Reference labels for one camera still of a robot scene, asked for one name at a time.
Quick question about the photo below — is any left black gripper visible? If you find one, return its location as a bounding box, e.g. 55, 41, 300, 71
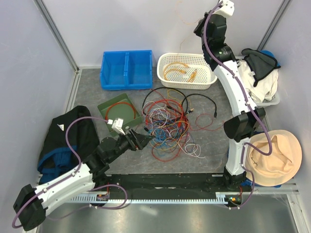
107, 128, 153, 163

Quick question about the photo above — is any red ethernet cable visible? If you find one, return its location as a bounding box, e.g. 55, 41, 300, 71
104, 101, 137, 122

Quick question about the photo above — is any yellow ethernet cable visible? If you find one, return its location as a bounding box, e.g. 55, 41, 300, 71
163, 68, 197, 83
163, 62, 189, 80

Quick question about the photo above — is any yellow thin wire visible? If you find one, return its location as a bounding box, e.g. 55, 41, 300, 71
174, 0, 202, 56

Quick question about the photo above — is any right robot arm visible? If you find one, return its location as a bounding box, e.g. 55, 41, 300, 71
194, 3, 265, 191

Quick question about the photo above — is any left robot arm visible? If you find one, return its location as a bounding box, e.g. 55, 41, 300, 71
12, 130, 153, 231

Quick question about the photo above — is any green plastic tray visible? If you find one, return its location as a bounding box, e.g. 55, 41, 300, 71
97, 93, 142, 131

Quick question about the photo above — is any blue divided plastic bin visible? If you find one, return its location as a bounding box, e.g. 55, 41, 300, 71
100, 50, 153, 91

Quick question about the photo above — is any white perforated plastic basket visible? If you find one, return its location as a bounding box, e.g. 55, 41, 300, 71
157, 53, 217, 90

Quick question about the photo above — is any black jacket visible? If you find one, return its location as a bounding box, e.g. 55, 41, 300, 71
37, 105, 100, 184

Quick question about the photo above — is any white cloth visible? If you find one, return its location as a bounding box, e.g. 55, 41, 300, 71
237, 60, 278, 106

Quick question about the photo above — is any beige sun hat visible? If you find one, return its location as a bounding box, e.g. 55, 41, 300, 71
245, 130, 302, 186

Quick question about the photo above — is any grey plastic laundry tub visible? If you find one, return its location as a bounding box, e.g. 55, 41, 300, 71
251, 68, 279, 106

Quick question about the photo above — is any dark grey cloth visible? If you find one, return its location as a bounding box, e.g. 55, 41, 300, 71
241, 48, 276, 87

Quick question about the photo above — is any blue cap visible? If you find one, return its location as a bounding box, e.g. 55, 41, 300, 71
260, 50, 281, 68

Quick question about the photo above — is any blue thin wire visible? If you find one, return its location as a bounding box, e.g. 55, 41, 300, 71
145, 126, 180, 156

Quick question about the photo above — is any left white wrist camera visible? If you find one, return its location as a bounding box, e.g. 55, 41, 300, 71
107, 117, 125, 135

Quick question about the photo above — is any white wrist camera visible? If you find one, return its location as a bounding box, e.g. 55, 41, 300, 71
107, 117, 125, 135
215, 0, 235, 18

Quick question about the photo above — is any red thin wire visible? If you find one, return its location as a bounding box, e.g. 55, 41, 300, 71
143, 97, 224, 162

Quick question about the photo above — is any slotted grey cable duct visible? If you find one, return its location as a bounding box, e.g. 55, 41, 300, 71
67, 193, 241, 204

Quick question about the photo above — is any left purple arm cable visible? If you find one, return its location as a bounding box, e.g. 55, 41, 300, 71
11, 116, 110, 229

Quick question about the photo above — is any black usb cable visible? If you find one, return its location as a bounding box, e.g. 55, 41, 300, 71
181, 93, 218, 118

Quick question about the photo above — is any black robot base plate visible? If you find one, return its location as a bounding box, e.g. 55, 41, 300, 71
95, 173, 240, 200

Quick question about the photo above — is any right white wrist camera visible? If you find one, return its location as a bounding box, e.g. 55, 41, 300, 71
215, 0, 235, 18

